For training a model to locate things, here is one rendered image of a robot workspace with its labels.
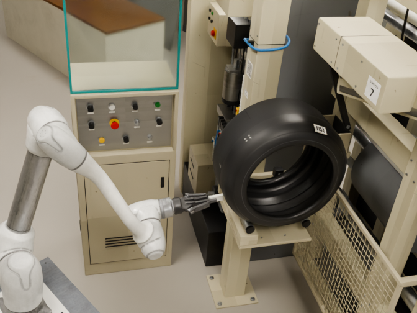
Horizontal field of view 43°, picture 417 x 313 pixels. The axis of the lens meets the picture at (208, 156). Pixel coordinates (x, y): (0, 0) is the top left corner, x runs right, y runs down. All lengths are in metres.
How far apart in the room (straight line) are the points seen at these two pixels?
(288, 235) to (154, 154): 0.87
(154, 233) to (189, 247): 1.45
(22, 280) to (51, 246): 1.48
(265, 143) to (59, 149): 0.81
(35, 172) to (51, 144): 0.26
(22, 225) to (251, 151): 1.00
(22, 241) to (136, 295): 1.18
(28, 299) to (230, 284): 1.39
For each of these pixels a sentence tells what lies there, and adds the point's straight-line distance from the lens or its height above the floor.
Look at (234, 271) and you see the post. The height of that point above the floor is 0.23.
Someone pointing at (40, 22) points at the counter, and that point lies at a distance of 6.09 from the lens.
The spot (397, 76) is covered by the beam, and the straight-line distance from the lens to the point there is 1.98.
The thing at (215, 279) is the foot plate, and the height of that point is 0.01.
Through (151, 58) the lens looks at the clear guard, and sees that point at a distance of 2.70.
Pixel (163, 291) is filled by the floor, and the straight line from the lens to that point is 3.39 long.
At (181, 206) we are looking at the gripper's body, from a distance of 2.37.
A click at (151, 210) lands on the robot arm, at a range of 2.33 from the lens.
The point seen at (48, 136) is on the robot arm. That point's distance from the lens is 1.97.
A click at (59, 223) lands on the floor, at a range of 3.89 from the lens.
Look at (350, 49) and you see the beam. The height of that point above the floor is 1.77.
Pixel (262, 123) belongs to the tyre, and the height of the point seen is 1.44.
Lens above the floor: 2.53
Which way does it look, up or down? 34 degrees down
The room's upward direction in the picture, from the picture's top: 5 degrees clockwise
